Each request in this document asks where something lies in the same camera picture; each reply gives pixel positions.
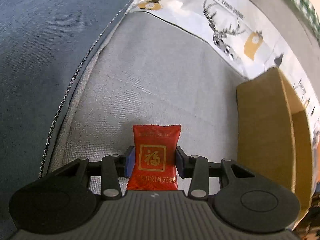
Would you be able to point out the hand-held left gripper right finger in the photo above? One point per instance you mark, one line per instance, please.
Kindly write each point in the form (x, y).
(180, 161)

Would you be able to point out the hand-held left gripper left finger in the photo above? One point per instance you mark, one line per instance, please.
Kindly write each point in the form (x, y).
(129, 161)

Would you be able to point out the red gold-print snack packet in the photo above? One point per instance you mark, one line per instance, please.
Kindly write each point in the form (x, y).
(152, 140)

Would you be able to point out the brown cardboard box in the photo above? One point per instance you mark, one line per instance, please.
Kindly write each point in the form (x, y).
(262, 130)

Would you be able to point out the green checked cloth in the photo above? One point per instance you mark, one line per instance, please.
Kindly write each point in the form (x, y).
(305, 7)

